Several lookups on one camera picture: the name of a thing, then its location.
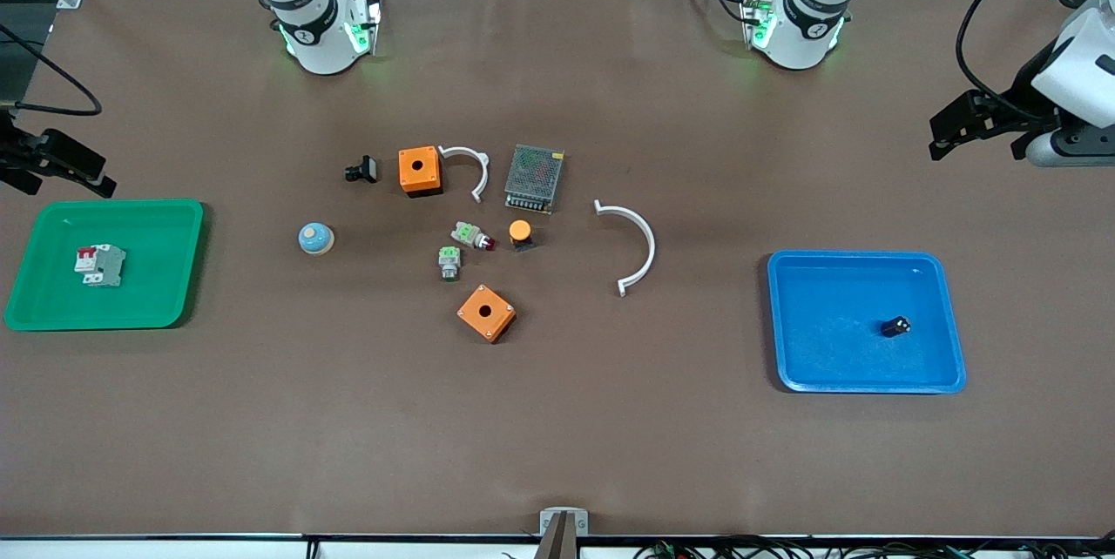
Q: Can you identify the small white pipe clamp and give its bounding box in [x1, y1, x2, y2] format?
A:
[438, 145, 490, 205]

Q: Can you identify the large white pipe clamp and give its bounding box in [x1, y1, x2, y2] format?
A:
[594, 199, 657, 298]

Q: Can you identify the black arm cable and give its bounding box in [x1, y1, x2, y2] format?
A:
[955, 0, 1086, 121]
[0, 23, 104, 118]

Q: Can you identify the metal mesh power supply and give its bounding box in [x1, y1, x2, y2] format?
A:
[504, 144, 565, 215]

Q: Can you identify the black cable bundle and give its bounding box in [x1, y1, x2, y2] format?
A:
[632, 535, 1115, 559]

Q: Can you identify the blue plastic tray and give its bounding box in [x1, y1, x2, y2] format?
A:
[767, 250, 968, 395]

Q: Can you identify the grey metal table bracket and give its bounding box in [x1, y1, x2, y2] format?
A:
[539, 508, 590, 536]

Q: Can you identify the white red circuit breaker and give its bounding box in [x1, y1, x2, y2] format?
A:
[74, 244, 127, 287]

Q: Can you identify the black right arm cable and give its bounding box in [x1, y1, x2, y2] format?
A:
[0, 23, 104, 118]

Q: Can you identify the dark camera post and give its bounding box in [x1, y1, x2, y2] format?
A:
[533, 514, 580, 559]

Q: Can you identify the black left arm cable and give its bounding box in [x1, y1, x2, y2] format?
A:
[955, 0, 1086, 121]

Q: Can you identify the blue dome button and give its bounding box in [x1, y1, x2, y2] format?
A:
[298, 222, 335, 257]

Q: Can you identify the green plastic tray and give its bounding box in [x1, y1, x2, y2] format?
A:
[3, 199, 205, 333]

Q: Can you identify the red green push button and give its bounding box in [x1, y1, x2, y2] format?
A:
[450, 221, 496, 252]

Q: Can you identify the orange button box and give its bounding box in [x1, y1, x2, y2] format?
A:
[456, 284, 517, 344]
[398, 145, 443, 199]

